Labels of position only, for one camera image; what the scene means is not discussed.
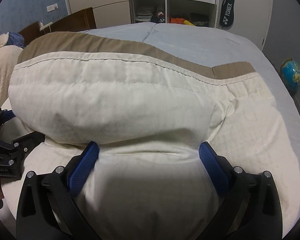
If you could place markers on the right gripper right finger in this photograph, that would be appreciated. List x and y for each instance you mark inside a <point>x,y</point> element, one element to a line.
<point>217,167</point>

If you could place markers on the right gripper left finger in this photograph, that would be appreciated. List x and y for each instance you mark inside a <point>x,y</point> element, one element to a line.
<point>79,168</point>

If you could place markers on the cream hooded puffer jacket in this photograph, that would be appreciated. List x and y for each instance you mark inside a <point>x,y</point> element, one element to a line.
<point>149,111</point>

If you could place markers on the cream waffle knit blanket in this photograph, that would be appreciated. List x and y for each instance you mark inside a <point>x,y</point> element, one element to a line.
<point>8,59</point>

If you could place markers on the blue pillow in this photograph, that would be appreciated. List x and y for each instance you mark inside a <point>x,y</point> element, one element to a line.
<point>15,39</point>

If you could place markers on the blue world globe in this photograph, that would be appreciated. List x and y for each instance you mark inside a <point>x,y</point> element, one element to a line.
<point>290,75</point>

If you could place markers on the light blue bed sheet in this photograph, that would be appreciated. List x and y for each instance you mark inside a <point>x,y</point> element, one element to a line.
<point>212,47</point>

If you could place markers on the white power strip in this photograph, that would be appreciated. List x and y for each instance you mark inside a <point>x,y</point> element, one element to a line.
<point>42,27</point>

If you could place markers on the dark wooden headboard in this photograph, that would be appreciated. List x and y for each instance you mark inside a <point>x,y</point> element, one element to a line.
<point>78,21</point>

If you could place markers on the black Yonex racket bag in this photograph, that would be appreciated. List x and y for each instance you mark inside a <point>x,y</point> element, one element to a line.
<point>227,14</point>

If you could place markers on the yellow orange bag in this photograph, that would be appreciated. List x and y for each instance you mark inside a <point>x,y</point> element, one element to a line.
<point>180,21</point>

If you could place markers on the white room door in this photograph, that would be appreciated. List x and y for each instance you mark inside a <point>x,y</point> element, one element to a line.
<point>252,20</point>

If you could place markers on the white open wardrobe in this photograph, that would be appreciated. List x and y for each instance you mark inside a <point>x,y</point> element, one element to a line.
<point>109,13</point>

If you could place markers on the white wall socket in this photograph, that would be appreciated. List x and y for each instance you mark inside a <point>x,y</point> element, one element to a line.
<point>52,7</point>

